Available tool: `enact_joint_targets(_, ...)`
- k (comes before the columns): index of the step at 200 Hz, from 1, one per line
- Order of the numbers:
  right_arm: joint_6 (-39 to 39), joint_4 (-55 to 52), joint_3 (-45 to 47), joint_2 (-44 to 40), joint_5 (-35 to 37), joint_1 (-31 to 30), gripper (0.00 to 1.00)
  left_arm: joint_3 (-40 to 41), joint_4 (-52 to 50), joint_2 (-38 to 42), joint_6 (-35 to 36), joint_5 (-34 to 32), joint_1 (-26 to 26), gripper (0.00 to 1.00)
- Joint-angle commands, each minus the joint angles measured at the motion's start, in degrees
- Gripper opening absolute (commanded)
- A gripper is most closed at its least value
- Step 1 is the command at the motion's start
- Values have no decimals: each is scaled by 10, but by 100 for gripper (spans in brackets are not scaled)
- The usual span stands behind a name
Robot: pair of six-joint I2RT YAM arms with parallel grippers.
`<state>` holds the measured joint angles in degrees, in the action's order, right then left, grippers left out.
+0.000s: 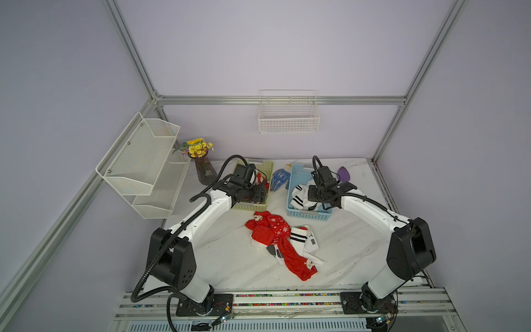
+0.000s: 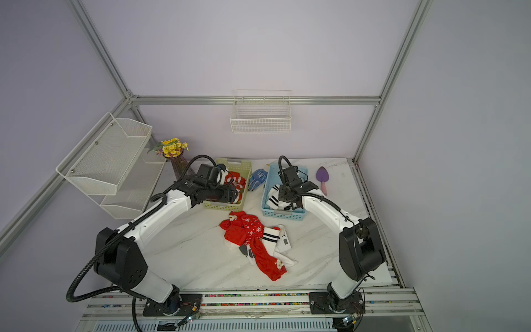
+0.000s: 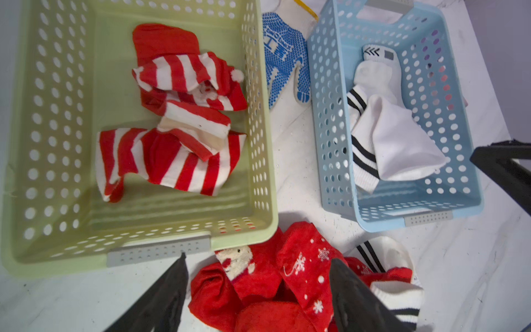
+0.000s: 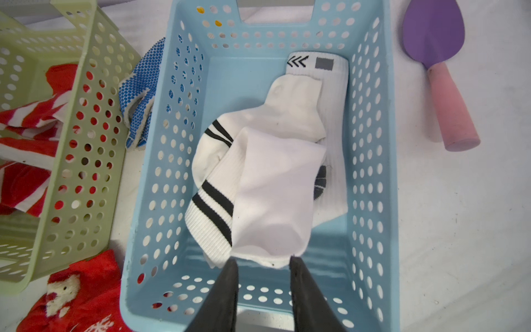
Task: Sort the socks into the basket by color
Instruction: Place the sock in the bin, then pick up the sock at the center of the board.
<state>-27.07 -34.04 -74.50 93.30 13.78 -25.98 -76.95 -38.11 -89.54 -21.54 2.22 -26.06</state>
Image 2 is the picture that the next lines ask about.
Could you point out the yellow flower bouquet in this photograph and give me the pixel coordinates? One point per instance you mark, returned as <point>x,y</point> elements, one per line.
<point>171,148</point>

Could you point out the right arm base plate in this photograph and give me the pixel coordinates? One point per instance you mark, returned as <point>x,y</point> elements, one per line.
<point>326,303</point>

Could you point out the blue plastic basket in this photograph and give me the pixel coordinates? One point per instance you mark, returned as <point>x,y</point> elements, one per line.
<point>273,178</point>

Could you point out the white two-tier mesh shelf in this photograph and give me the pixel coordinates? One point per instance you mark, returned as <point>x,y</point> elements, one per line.
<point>113,166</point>

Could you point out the white sock black stripes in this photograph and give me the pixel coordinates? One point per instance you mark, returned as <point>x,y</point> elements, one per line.
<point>276,243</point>

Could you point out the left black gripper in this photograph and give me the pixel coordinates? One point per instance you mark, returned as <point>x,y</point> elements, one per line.
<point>229,194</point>

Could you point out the aluminium rail bench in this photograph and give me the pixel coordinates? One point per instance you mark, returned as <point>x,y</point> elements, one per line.
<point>375,309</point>

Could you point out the green plastic basket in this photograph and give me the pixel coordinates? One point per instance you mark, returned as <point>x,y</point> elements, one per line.
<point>244,168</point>

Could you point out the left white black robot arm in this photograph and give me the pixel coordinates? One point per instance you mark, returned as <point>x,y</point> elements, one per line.
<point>119,253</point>

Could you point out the dark glass vase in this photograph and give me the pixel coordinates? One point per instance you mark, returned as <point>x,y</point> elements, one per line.
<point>180,166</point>

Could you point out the blue dotted work glove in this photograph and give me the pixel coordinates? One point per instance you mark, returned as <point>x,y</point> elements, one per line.
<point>257,179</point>

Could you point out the white wire wall basket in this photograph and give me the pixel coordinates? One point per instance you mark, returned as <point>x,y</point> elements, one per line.
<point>257,111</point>

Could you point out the red santa sock upper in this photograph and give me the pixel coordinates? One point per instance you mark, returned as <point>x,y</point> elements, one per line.
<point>241,228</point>

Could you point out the purple trowel pink handle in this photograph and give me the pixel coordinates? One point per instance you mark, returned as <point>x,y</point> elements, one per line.
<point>322,177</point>

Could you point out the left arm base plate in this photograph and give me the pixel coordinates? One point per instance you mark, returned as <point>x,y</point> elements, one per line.
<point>179,305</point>

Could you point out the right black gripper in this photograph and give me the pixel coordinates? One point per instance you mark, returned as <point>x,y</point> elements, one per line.
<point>283,197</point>

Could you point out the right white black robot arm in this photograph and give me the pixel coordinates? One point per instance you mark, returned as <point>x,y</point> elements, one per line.
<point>360,247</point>

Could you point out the red white striped santa sock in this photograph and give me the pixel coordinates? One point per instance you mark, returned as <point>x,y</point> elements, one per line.
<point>238,182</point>

